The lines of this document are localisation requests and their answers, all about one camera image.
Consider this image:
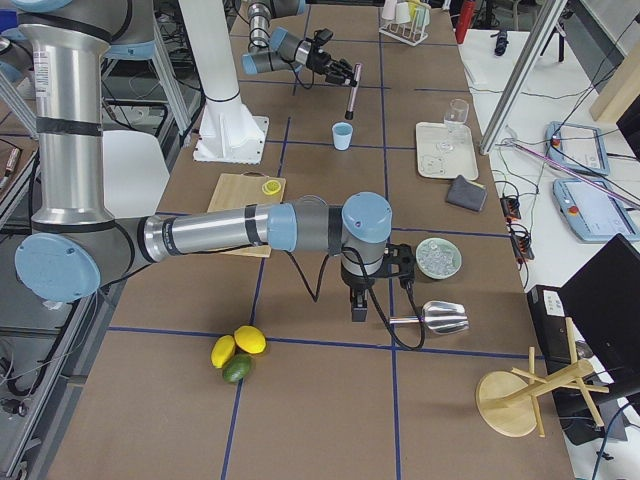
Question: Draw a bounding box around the wooden cutting board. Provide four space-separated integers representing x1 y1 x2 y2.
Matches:
206 173 287 259

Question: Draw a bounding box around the lower teach pendant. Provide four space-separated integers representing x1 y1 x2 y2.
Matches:
552 178 639 244

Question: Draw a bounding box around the green bowl of ice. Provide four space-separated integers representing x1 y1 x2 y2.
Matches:
415 238 462 280

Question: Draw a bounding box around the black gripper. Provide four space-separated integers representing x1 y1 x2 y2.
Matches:
341 269 375 322
306 30 358 86

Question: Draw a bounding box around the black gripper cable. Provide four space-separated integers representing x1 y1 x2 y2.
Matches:
284 247 427 351

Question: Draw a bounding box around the yellow lemon at edge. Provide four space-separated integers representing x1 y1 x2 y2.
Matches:
210 335 236 369

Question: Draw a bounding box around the cream bear tray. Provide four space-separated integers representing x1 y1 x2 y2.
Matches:
415 122 479 180

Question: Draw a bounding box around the grey folded cloth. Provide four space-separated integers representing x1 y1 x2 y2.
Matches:
445 175 487 212

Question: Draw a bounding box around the light blue cup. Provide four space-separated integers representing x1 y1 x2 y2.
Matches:
332 122 353 151

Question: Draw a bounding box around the green lime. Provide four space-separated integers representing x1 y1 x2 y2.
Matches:
222 353 253 384

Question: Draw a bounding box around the wooden cup tree stand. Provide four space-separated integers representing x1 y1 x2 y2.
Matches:
475 317 609 437

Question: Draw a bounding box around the white chair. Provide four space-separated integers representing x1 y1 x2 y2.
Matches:
103 130 169 219

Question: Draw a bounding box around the upper teach pendant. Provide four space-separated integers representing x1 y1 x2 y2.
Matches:
546 121 610 175

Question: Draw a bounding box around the steel ice scoop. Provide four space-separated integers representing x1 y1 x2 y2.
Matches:
421 300 469 335

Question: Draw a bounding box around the black computer box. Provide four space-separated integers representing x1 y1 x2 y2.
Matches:
527 285 570 364

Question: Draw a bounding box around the teach pendant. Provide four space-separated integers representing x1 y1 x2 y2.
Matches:
552 178 639 244
546 121 610 175

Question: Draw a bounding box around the clear wine glass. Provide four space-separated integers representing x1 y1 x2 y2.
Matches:
438 99 469 152

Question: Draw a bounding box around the black monitor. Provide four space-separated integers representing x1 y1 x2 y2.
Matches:
559 234 639 373

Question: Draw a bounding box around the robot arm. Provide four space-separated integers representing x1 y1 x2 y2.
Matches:
14 1 392 321
242 0 360 87

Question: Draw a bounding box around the yellow lemon half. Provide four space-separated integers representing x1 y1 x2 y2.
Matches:
261 180 282 196

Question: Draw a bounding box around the aluminium frame post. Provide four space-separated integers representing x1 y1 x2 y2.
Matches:
479 0 567 155

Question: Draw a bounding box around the white cup rack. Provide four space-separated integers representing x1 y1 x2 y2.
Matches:
379 0 431 46

